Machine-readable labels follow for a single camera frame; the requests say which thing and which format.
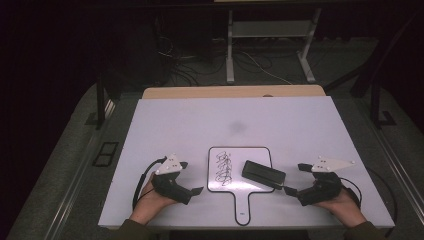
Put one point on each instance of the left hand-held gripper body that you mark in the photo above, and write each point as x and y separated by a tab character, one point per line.
170	189

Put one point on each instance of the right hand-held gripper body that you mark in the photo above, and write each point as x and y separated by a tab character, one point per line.
321	191

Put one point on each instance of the black whiteboard eraser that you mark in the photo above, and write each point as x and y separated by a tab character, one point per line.
263	174

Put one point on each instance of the white handheld whiteboard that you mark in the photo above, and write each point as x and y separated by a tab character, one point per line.
248	156

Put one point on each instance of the person's left hand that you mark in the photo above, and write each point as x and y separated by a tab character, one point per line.
150	201

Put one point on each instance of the person's right hand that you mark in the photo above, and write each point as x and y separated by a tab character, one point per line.
345	208

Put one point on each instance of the black metal stand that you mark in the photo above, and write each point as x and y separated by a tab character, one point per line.
100	106
375	106

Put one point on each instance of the white metal stand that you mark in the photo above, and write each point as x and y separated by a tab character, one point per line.
230	50

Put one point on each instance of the metal floor rail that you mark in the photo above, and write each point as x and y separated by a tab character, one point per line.
399	166
79	173

